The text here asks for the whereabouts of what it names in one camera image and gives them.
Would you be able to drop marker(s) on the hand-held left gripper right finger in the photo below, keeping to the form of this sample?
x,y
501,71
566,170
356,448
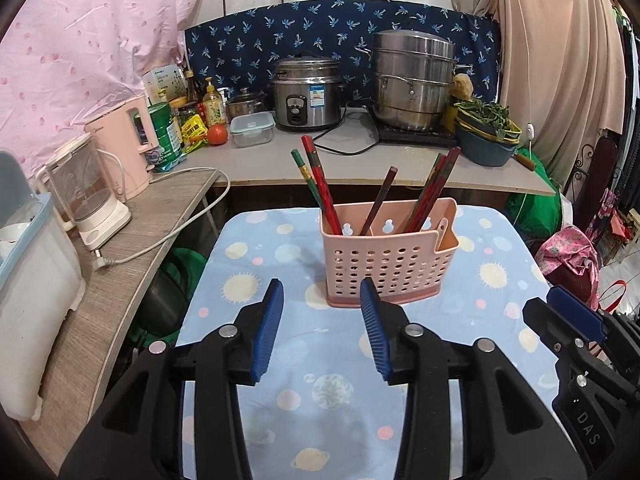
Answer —
x,y
375,332

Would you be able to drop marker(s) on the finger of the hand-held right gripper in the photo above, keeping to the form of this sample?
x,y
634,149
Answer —
x,y
560,332
577,312

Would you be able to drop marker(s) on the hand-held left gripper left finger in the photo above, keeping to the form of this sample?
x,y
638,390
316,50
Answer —
x,y
267,332

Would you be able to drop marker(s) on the pink perforated utensil basket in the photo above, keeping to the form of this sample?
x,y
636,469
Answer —
x,y
395,265

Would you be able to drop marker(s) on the dark brown chopstick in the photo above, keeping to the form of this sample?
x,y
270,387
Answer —
x,y
377,200

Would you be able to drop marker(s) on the dark maroon chopstick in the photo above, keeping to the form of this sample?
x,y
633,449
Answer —
x,y
425,195
430,182
440,175

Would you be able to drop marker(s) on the green chopstick with gold band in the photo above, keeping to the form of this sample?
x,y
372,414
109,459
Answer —
x,y
315,192
306,172

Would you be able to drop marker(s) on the red chopstick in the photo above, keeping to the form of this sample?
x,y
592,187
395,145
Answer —
x,y
435,195
322,185

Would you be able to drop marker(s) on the pink pineapple-print cloth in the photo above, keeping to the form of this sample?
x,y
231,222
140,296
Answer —
x,y
567,250

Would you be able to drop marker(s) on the blue polka dot tablecloth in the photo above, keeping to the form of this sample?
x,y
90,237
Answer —
x,y
320,410

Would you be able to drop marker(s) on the green plastic bag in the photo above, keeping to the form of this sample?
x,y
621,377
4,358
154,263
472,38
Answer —
x,y
185,280
535,205

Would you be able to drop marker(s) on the dark wooden chair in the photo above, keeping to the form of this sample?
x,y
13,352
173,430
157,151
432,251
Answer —
x,y
602,160

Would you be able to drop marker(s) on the blue basin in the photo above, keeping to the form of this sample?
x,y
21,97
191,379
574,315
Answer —
x,y
487,152

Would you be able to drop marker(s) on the black induction cooker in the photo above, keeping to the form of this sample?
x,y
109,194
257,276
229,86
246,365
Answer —
x,y
415,137

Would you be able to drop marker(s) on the yellow basin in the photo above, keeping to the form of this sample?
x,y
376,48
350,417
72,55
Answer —
x,y
492,132

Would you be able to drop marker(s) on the clear container with blue lid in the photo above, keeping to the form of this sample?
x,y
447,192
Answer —
x,y
252,130

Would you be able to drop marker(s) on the red tomato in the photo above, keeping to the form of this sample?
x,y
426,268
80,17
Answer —
x,y
217,134

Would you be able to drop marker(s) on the yellow snack packet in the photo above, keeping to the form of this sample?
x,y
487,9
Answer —
x,y
194,130

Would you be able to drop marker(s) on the green leafy vegetables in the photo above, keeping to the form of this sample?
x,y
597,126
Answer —
x,y
482,112

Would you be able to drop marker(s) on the green tin can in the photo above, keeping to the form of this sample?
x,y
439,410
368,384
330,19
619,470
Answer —
x,y
165,135

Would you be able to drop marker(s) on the small steel pot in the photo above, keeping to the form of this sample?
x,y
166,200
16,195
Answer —
x,y
245,105

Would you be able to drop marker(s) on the yellow pump bottle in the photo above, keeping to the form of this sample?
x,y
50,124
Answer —
x,y
212,107

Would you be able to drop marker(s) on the pink electric kettle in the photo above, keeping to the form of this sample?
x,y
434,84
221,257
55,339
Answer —
x,y
117,150

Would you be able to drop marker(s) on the white storage bin blue lid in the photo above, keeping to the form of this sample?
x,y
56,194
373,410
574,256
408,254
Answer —
x,y
35,285

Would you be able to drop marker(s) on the steel rice cooker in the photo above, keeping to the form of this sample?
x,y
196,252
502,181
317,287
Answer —
x,y
307,95

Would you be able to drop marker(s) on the beige curtain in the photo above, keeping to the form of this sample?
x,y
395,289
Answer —
x,y
560,60

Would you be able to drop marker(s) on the large steel steamer pot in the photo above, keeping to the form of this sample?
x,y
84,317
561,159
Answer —
x,y
412,80

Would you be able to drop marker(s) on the dark sauce bottle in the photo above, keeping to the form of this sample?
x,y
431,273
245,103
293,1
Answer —
x,y
191,87

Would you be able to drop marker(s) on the white and green carton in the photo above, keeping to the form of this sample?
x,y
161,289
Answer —
x,y
162,82

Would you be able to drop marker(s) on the navy leaf-print cloth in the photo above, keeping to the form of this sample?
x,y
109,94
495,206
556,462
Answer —
x,y
240,40

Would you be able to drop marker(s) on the pink dotted sheet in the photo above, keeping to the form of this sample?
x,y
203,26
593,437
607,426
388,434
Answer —
x,y
75,35

